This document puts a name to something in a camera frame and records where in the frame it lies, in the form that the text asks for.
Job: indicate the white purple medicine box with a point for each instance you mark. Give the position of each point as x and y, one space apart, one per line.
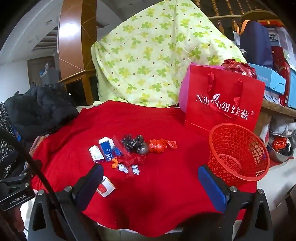
96 154

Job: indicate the clear plastic storage box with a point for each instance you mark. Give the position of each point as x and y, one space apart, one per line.
277 34

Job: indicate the red paper gift bag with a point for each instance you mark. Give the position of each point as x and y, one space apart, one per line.
208 113

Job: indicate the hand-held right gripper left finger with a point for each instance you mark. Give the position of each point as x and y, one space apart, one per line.
92 182

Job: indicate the silver foil wrapper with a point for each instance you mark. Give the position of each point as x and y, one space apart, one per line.
136 171
123 169

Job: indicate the blue plastic bag ball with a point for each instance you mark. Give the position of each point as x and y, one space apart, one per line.
117 151

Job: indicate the white plastic bags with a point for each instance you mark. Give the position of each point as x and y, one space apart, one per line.
282 126

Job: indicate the black jacket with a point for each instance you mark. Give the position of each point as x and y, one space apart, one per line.
41 109

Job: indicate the crumpled red plastic bag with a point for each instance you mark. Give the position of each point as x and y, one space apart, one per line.
240 68

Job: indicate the red ribbon candy wrappers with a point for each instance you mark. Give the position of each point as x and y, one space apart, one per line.
136 160

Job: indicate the speckled knit garment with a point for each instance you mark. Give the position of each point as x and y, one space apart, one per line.
5 139

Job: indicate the red plastic basket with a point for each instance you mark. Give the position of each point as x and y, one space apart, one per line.
252 171

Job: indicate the wooden shelf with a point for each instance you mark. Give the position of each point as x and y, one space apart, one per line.
277 109

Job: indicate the metal basin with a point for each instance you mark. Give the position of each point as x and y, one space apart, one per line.
277 157

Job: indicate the knotted red plastic bag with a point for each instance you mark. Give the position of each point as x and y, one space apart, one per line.
158 146

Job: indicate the grey plastic bag ball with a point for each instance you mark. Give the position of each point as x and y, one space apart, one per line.
143 148

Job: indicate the orange wrapper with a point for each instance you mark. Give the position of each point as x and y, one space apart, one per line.
115 163

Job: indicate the red white small box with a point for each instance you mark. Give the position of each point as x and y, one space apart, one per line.
107 185

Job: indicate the red cloth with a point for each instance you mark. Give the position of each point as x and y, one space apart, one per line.
161 197

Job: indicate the blue toothpaste box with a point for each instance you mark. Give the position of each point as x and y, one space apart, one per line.
106 151

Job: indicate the wooden balustrade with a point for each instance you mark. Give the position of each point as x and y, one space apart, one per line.
216 9

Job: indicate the green floral quilt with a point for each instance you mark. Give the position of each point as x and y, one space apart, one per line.
150 46

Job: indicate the black plastic bag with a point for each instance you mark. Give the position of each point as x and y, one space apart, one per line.
131 141

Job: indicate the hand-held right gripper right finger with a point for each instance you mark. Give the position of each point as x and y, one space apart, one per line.
212 190

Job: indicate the light blue cardboard box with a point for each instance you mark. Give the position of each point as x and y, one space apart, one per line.
270 78

